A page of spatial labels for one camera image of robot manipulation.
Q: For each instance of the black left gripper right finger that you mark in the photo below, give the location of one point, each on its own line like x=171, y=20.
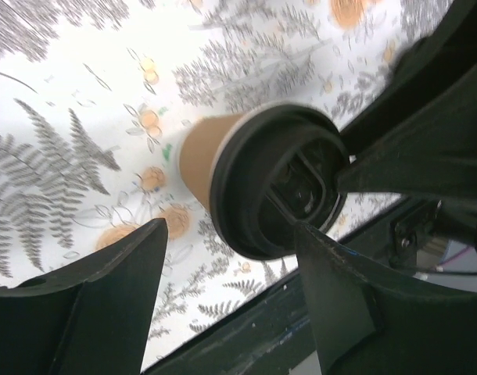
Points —
x=369, y=319

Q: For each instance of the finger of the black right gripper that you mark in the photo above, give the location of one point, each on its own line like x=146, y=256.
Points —
x=433, y=152
x=426, y=69

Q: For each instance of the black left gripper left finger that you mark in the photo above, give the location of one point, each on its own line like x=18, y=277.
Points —
x=89, y=317

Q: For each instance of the black plastic cup lid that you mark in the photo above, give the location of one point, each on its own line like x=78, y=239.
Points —
x=275, y=166

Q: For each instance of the brown paper coffee cup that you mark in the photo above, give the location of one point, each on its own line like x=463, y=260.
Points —
x=198, y=151

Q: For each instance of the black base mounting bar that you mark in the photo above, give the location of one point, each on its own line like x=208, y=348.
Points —
x=272, y=334

